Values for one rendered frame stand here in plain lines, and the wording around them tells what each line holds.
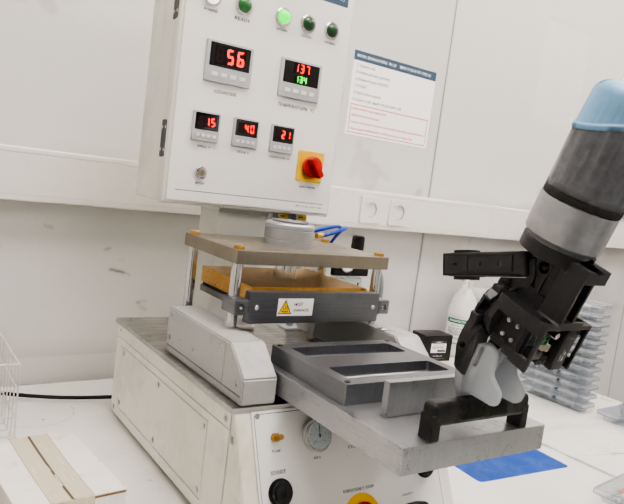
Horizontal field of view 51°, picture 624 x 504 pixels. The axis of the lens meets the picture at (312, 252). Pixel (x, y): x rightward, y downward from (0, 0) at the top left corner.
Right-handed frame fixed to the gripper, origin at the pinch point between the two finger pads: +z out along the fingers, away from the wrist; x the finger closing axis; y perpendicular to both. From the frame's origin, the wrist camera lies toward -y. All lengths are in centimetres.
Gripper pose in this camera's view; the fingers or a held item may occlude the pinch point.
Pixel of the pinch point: (463, 393)
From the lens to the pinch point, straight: 75.4
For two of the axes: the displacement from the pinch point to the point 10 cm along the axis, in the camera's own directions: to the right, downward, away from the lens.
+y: 4.7, 4.9, -7.3
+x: 8.2, 0.5, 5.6
